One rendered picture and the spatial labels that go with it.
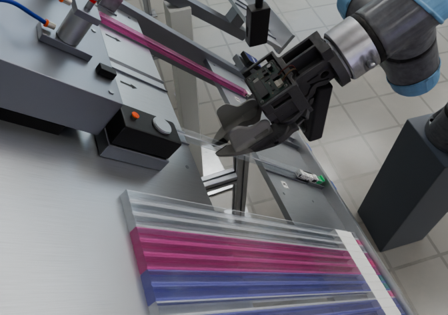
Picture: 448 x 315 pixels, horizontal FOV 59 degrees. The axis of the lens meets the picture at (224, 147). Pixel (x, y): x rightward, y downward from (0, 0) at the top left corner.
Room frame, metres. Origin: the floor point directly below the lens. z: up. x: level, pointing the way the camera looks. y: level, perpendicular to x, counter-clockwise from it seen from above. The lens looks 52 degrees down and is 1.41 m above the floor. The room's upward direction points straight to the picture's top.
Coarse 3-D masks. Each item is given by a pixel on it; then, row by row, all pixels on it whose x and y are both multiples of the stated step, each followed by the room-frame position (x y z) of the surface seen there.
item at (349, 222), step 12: (300, 144) 0.54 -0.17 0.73; (312, 156) 0.50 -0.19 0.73; (312, 168) 0.48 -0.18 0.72; (324, 192) 0.42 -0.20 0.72; (336, 192) 0.41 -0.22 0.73; (336, 204) 0.39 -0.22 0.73; (348, 216) 0.36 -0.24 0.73; (348, 228) 0.34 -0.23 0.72; (360, 228) 0.34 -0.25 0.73; (360, 240) 0.31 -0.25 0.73; (372, 252) 0.29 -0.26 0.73; (384, 264) 0.27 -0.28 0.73; (384, 276) 0.25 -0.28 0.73; (396, 288) 0.22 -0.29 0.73; (408, 312) 0.19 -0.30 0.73
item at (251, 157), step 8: (176, 128) 0.35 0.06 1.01; (184, 136) 0.34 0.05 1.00; (192, 136) 0.35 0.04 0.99; (200, 136) 0.36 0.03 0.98; (200, 144) 0.35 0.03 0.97; (208, 144) 0.35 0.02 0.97; (216, 144) 0.36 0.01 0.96; (224, 144) 0.37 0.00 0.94; (248, 160) 0.38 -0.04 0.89; (256, 160) 0.38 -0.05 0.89; (264, 160) 0.39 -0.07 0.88; (272, 160) 0.40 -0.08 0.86; (272, 168) 0.39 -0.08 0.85; (280, 168) 0.40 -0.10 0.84; (288, 168) 0.41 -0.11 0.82; (296, 168) 0.42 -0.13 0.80; (296, 176) 0.41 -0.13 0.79
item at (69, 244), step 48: (144, 48) 0.54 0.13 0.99; (144, 96) 0.40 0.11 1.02; (0, 144) 0.20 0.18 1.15; (48, 144) 0.23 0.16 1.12; (96, 144) 0.26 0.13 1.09; (0, 192) 0.16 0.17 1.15; (48, 192) 0.17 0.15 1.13; (96, 192) 0.19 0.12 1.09; (192, 192) 0.25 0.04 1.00; (0, 240) 0.12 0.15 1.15; (48, 240) 0.13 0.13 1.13; (96, 240) 0.14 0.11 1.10; (0, 288) 0.08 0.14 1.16; (48, 288) 0.09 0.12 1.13; (96, 288) 0.10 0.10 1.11
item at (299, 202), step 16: (208, 64) 0.66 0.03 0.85; (240, 80) 0.69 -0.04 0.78; (224, 96) 0.56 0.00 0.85; (240, 96) 0.60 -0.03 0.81; (288, 144) 0.52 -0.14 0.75; (288, 160) 0.46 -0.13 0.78; (272, 176) 0.38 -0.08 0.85; (288, 176) 0.40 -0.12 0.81; (272, 192) 0.34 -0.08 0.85; (288, 192) 0.36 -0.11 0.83; (304, 192) 0.38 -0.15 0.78; (320, 192) 0.41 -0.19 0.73; (288, 208) 0.31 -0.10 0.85; (304, 208) 0.34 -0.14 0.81; (320, 208) 0.36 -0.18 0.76; (320, 224) 0.31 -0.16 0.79; (336, 224) 0.34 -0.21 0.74
